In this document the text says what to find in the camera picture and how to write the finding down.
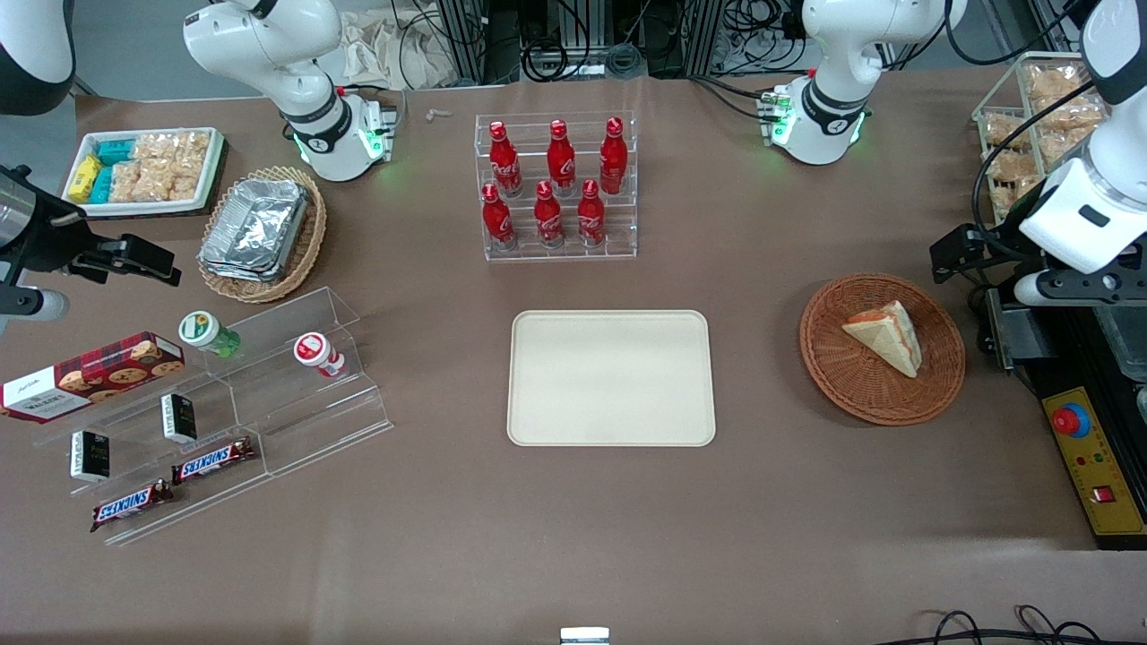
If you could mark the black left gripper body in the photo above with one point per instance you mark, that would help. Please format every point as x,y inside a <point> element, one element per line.
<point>997,244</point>

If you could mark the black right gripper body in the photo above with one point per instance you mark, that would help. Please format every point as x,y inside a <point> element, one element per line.
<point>47,242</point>

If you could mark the triangle sandwich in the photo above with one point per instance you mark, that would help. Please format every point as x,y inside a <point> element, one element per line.
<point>887,336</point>

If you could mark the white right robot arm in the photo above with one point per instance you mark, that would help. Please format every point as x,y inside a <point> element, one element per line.
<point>260,45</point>

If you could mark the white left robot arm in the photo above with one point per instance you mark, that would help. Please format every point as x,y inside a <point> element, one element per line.
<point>833,54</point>

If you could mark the white rectangular snack tray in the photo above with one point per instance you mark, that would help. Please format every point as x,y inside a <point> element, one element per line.
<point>81,208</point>

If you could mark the aluminium foil tray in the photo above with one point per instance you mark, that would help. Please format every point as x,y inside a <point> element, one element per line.
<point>255,228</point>

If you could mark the oval light wicker basket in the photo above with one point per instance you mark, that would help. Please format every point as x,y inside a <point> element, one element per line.
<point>309,242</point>

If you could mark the round brown wicker basket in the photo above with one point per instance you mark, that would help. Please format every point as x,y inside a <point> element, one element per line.
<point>842,385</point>

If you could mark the beige plastic serving tray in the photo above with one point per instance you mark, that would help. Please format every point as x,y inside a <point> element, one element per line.
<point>609,376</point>

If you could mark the bagged fried snack packet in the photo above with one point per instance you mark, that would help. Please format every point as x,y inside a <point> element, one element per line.
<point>1066,119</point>
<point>1011,167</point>
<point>1017,199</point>
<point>1056,82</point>
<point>1005,131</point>

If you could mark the yellow snack packet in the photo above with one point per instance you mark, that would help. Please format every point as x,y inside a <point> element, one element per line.
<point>83,177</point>

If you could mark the clear rice cracker packet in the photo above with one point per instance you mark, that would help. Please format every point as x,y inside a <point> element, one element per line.
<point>185,179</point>
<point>175,148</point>
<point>139,182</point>

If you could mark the teal snack packet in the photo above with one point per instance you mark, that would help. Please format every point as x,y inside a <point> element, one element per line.
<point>102,184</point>
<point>115,151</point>

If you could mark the grey metal plate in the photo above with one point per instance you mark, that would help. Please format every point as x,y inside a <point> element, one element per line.
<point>1013,336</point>

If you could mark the green capped cup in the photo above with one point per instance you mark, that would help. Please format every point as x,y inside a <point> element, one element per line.
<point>204,331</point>

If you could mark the red tartan cookie box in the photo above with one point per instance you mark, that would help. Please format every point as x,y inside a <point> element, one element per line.
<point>90,376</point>

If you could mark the clear plastic container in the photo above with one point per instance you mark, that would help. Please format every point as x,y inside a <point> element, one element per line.
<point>1127,345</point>

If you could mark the small black white box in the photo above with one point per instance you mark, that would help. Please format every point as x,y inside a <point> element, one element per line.
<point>90,455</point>
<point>179,417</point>

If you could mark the red emergency stop button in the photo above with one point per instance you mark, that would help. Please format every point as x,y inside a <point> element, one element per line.
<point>1072,421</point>

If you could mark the red capped cup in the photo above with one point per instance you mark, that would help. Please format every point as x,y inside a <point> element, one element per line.
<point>315,352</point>

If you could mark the snickers chocolate bar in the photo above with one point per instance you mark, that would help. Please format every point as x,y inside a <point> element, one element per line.
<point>213,460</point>
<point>133,504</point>

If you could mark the clear acrylic stepped shelf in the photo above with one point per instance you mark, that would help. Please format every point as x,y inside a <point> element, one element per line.
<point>305,421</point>

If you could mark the yellow control box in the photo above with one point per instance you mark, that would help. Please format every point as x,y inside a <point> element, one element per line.
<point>1107,520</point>

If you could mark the crumpled beige cloth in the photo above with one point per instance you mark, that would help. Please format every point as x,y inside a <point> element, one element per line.
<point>385,49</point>

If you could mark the small clear plastic piece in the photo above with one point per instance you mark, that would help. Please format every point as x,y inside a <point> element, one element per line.
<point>439,115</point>

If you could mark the clear acrylic bottle rack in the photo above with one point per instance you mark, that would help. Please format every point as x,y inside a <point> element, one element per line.
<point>618,233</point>

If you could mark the red cola bottle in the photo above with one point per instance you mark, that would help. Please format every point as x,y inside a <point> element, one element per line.
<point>561,161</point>
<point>613,161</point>
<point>505,166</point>
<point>590,218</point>
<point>498,224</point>
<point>548,219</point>

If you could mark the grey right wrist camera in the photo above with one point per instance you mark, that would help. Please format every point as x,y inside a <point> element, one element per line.
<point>36,305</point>

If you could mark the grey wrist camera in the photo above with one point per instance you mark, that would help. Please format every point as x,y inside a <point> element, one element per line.
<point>36,305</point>
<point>1075,288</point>

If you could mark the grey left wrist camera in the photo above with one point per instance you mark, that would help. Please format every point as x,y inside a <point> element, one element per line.
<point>1075,288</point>

